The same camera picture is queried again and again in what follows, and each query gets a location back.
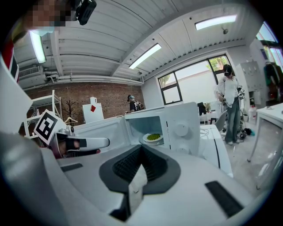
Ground grey lockers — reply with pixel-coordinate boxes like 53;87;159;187
235;61;268;107

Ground person's head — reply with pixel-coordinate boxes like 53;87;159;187
13;0;78;37

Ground white desk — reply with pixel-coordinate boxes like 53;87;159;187
247;102;283;191

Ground black framed window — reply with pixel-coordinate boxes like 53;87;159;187
157;55;232;105

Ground grey shell chair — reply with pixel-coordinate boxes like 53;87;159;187
213;110;228;133

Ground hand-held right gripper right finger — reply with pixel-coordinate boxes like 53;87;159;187
130;144;266;226

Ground person's left hand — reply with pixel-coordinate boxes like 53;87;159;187
54;141;68;159

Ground black head-worn camera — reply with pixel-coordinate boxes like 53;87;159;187
76;0;97;26

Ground ceiling tube light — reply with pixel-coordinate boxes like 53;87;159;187
29;30;47;64
128;43;162;70
194;15;237;31

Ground person's red sweater torso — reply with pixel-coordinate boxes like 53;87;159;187
1;35;20;83

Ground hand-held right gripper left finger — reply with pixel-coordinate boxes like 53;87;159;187
57;144;142;226

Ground black jacket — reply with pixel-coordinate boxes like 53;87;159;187
197;102;208;116

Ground white microwave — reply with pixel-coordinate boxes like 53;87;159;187
73;101;201;160

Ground side window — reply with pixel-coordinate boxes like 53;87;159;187
256;21;283;69

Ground dark wooden coat stand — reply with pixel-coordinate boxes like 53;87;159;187
62;99;78;124

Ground black cable tangle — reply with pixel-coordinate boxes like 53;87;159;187
237;127;255;140

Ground small white table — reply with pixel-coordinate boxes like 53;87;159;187
200;111;219;125

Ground white shelf rack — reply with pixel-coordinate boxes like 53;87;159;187
23;89;62;140

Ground ceiling air conditioner unit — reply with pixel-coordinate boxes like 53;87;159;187
17;65;47;89

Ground white plastic jug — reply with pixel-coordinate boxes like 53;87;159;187
248;105;257;121

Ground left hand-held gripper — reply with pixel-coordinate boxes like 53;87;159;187
34;109;111;158

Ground white ceiling pipe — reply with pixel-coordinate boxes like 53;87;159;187
45;74;144;86

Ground white cabinet red cloth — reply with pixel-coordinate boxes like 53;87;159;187
82;102;104;124

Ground white plate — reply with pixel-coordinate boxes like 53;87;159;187
142;133;164;143

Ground clothes rack with coats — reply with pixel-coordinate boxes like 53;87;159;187
264;61;283;105

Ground white table black stripes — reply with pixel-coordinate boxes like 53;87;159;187
198;124;234;178

